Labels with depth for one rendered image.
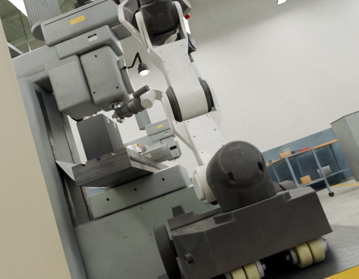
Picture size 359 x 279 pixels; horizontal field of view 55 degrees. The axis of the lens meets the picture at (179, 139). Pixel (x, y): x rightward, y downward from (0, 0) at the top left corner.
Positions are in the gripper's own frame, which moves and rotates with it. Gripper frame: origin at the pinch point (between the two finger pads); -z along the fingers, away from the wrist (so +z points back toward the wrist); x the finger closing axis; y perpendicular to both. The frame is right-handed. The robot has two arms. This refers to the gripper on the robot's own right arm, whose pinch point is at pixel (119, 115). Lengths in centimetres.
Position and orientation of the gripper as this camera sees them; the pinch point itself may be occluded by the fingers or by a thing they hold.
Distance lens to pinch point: 202.5
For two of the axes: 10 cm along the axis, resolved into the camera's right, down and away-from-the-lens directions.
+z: 7.9, -3.9, -4.7
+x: -5.1, 0.1, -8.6
